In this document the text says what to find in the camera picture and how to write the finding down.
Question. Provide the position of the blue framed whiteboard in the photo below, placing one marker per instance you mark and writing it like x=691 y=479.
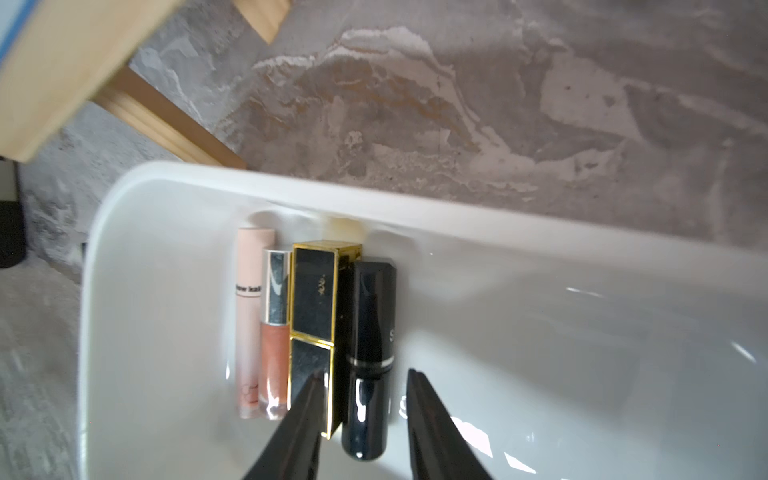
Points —
x=13 y=16

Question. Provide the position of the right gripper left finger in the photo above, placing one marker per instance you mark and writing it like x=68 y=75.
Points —
x=293 y=450

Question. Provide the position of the black lipstick silver band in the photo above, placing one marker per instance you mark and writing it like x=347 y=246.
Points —
x=370 y=359

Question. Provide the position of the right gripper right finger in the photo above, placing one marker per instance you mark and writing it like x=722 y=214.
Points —
x=437 y=448

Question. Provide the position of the black gold square lipstick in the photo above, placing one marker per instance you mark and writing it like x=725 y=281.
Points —
x=320 y=311

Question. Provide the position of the pink gloss silver cap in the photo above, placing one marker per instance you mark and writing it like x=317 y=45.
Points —
x=274 y=341

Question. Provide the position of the pale pink lip gloss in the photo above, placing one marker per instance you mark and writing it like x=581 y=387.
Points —
x=250 y=243

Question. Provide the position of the black stapler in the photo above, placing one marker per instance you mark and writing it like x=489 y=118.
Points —
x=13 y=236

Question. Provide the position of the white plastic storage box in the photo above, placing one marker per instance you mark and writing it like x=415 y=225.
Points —
x=561 y=350

